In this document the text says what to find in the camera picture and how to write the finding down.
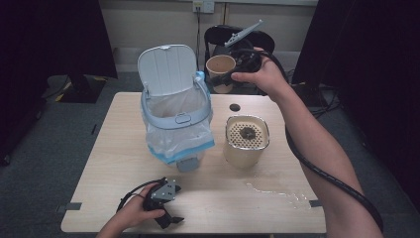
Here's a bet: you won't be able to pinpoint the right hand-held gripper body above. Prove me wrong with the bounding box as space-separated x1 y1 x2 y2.
223 19 265 73

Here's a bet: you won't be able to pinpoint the dark wet tea leaves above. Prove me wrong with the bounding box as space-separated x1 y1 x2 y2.
239 126 257 141

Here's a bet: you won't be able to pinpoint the brown paper cup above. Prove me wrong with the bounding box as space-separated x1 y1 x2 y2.
205 54 238 94

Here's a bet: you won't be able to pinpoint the black curtain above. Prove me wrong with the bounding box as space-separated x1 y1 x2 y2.
0 0 119 167
291 0 420 212

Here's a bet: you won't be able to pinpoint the spilled water puddle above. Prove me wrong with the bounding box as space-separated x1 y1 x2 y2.
246 181 311 209

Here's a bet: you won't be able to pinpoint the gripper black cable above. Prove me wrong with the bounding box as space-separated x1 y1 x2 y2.
237 48 384 234
116 177 166 212

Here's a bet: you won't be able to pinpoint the beige perforated strainer container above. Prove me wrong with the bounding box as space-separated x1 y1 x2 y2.
223 114 270 170

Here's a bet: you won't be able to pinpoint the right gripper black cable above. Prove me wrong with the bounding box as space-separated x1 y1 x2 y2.
237 48 384 234

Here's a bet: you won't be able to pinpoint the black wall power cable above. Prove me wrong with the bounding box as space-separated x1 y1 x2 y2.
195 6 202 72

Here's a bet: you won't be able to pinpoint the person's left hand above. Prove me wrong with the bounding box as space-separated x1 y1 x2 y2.
112 182 166 230

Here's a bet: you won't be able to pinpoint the white wall socket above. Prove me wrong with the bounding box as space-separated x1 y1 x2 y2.
192 0 216 14

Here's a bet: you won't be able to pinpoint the black folding chair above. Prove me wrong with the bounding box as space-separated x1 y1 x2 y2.
203 25 275 96

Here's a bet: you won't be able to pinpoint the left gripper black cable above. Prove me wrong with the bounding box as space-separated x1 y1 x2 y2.
116 177 166 212

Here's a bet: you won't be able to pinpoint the person's right hand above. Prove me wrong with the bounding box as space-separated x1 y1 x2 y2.
230 47 292 104

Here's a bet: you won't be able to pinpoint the black floor cable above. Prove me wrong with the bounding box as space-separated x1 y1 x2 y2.
310 92 341 120

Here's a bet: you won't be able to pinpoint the clear blue-edged trash bag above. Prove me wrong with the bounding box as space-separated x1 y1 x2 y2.
143 69 216 167

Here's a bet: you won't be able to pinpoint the white grey lidded trash can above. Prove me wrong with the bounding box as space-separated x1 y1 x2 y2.
137 44 213 174

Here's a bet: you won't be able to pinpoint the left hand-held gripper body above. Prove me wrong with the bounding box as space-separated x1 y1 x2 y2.
142 178 177 211

